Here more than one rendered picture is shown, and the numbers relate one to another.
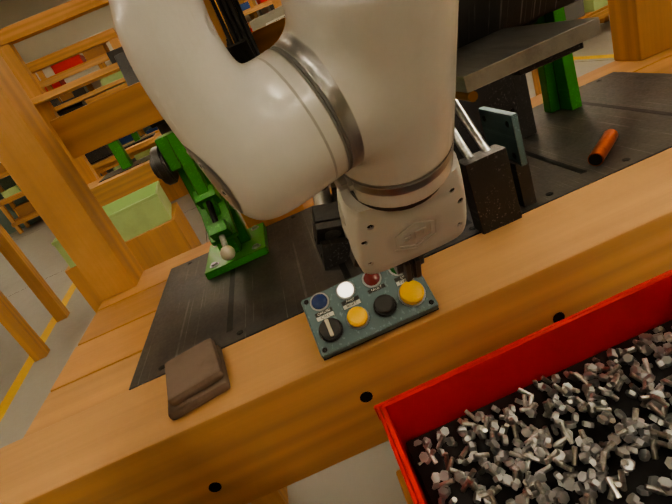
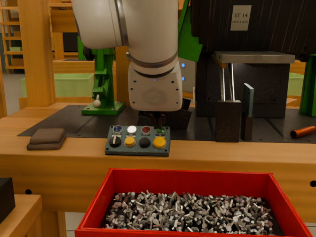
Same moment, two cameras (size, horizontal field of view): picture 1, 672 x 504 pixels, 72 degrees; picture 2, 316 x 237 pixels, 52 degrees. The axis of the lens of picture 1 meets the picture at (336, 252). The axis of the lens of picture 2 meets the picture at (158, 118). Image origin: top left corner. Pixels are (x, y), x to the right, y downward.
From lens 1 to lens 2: 0.29 m
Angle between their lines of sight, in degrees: 11
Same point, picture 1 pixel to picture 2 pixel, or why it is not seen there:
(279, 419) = (72, 172)
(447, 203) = (170, 87)
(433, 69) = (156, 19)
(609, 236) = (265, 160)
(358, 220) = (130, 75)
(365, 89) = (131, 16)
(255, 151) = (89, 19)
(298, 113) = (108, 14)
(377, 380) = not seen: hidden behind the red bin
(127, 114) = not seen: hidden behind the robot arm
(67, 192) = (40, 45)
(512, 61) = (247, 58)
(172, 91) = not seen: outside the picture
